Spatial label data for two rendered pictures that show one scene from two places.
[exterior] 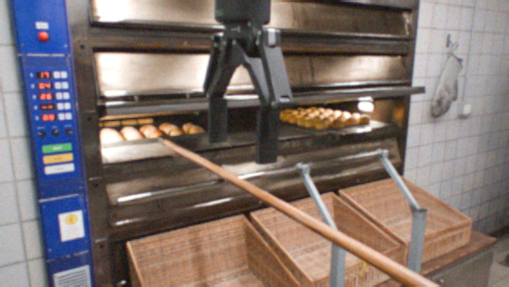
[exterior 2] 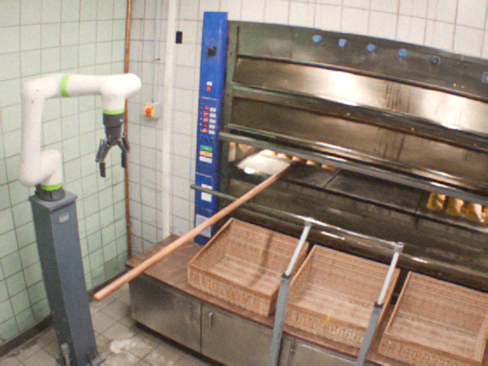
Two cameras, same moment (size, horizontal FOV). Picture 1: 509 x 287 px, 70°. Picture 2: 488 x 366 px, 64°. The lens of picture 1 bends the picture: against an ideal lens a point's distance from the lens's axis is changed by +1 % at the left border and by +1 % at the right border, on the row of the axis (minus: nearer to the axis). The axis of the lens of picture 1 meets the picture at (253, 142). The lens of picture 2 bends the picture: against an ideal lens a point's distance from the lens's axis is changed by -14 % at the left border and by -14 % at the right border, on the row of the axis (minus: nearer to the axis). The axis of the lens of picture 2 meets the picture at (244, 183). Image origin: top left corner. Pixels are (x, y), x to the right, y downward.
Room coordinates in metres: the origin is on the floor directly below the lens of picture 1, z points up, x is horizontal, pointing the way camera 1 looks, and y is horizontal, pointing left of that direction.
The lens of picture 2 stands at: (0.12, -1.76, 2.13)
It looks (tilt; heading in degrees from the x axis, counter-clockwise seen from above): 22 degrees down; 60
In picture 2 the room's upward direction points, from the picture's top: 4 degrees clockwise
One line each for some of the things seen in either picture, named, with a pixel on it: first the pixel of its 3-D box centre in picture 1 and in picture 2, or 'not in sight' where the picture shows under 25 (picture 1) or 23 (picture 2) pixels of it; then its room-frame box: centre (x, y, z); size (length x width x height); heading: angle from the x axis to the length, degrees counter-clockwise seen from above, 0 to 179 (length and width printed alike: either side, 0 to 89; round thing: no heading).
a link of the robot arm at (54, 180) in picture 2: not in sight; (48, 169); (0.23, 0.43, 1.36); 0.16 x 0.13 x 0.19; 47
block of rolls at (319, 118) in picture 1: (316, 116); (465, 198); (2.52, -0.44, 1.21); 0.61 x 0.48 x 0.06; 32
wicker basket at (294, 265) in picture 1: (323, 242); (341, 294); (1.62, -0.34, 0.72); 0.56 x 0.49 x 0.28; 122
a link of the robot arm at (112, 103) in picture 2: not in sight; (114, 94); (0.51, 0.02, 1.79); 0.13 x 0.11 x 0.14; 47
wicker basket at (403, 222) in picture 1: (402, 216); (439, 324); (1.94, -0.85, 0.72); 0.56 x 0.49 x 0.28; 120
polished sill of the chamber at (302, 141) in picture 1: (285, 143); (366, 205); (1.86, -0.17, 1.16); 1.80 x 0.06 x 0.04; 122
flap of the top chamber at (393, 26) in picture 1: (291, 14); (382, 94); (1.84, -0.18, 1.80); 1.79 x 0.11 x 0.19; 122
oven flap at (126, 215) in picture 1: (287, 170); (361, 228); (1.84, -0.18, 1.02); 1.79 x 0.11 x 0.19; 122
